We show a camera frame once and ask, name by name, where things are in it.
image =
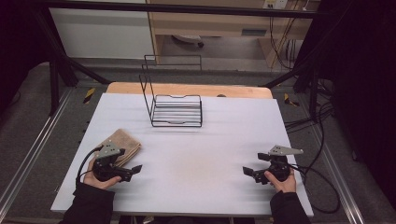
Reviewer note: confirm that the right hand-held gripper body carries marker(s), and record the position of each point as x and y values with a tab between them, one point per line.
280	161

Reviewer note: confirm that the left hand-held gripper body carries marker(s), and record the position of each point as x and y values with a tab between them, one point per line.
107	151

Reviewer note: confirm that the tan towel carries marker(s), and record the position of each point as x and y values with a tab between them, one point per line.
130	144

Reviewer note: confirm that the person's right hand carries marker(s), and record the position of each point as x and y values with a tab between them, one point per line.
285	185

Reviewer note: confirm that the person's left hand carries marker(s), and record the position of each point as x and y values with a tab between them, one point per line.
99	182

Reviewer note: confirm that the white table cover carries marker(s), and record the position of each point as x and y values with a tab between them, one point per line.
193	161

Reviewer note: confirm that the yellow black floor tape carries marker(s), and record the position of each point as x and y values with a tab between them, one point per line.
89	95
290	100

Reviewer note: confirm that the white cabinet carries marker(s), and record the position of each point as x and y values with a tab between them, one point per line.
102	32

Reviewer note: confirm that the office chair base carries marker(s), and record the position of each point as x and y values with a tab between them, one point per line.
188	39

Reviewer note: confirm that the light wooden desk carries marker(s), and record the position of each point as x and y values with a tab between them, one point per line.
218	23

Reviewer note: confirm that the white power strip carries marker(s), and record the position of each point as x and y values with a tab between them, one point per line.
275	3

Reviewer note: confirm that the aluminium floor rail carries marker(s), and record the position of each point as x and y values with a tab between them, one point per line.
34	146
337	174

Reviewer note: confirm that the black metal frame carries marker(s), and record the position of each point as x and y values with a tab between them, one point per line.
62	62

